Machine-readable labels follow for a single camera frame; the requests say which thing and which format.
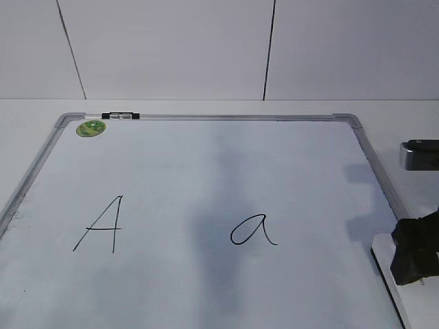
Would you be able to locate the round green magnet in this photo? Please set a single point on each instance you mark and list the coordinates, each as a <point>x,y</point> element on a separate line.
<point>90,128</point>

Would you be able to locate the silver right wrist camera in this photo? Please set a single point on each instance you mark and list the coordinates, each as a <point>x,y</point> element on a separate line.
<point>419,155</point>

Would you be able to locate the white whiteboard eraser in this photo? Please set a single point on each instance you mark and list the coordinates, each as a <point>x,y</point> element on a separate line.
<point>416,303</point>

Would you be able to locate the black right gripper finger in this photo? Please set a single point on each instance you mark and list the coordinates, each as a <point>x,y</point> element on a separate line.
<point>416,253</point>

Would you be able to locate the white aluminium-framed whiteboard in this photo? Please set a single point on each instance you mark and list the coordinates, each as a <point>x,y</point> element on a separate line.
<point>199,223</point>

